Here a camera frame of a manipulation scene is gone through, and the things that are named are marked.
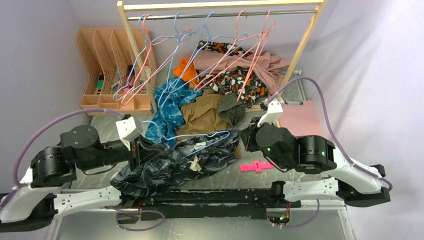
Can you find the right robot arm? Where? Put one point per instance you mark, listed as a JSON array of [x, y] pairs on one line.
[[353, 183]]

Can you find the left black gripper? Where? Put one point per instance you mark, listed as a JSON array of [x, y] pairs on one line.
[[142, 150]]

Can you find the pink wire hanger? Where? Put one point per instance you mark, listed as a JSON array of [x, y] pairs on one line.
[[141, 22], [239, 38], [259, 48]]

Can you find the blue leaf print garment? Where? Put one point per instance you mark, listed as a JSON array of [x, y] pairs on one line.
[[169, 98]]

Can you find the pink wire hanger right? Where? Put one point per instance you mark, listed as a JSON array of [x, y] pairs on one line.
[[259, 48]]

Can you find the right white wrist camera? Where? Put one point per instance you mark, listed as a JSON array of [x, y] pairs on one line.
[[273, 110]]

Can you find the olive green garment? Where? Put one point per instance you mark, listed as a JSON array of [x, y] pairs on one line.
[[231, 110]]

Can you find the pink garment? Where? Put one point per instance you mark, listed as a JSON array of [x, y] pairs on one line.
[[268, 67]]

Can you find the pink wire hanger left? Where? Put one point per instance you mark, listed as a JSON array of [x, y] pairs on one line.
[[141, 22]]

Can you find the peach file organizer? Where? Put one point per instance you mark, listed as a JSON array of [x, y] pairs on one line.
[[108, 57]]

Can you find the orange black patterned garment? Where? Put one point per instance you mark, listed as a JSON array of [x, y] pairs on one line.
[[231, 81]]

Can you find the wooden clothes rack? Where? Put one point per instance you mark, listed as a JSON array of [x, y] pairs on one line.
[[211, 5]]

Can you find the dark leaf print shorts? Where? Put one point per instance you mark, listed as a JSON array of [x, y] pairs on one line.
[[189, 160]]

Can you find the pink wire hanger middle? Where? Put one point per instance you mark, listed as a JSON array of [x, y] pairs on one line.
[[239, 38]]

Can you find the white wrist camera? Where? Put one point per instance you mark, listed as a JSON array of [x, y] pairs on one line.
[[273, 110], [128, 130]]

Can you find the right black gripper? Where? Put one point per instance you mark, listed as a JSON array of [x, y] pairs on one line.
[[248, 135]]

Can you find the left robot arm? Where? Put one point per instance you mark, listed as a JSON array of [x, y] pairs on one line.
[[40, 200]]

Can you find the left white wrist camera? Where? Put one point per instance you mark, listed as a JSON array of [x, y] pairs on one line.
[[128, 130]]

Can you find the brown shorts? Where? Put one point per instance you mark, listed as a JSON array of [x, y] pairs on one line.
[[201, 116]]

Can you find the pink plastic clip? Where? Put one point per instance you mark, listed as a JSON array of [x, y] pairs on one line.
[[256, 166]]

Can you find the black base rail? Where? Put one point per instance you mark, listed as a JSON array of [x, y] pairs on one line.
[[200, 203]]

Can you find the pink clipboard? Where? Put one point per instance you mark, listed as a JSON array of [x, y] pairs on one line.
[[301, 119]]

